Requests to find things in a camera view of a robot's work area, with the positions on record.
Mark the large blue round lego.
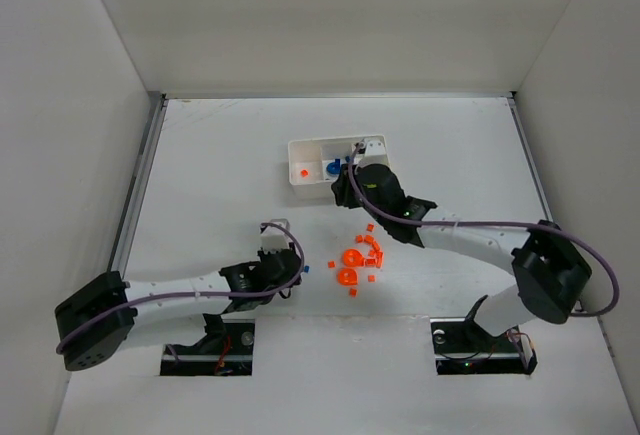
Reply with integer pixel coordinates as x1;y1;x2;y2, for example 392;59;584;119
325;158;342;178

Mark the orange round lego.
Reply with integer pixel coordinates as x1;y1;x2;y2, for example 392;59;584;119
336;267;358;286
342;248;365;268

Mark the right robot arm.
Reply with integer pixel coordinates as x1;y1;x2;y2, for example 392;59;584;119
331;164;592;337

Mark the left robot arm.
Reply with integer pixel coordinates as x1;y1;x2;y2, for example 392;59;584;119
54;246;306;372

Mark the white three-compartment container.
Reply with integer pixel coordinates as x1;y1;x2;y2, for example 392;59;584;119
288;134;387;200

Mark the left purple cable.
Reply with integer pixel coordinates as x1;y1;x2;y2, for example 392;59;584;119
55;222;306;355

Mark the purple cable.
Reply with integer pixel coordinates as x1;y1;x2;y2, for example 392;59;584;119
347;143;620;316
55;222;306;355

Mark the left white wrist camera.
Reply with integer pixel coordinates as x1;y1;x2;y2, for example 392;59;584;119
260;219;290;253

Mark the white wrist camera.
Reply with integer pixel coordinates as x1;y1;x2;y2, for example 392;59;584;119
260;219;290;253
354;136;389;167

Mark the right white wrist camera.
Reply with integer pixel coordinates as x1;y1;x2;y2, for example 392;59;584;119
354;136;389;167

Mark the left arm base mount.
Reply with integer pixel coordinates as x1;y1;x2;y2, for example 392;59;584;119
159;315;255;378

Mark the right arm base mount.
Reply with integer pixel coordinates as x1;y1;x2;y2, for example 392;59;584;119
430;295;538;376

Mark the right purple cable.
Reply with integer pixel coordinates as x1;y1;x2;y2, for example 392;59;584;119
347;143;620;316

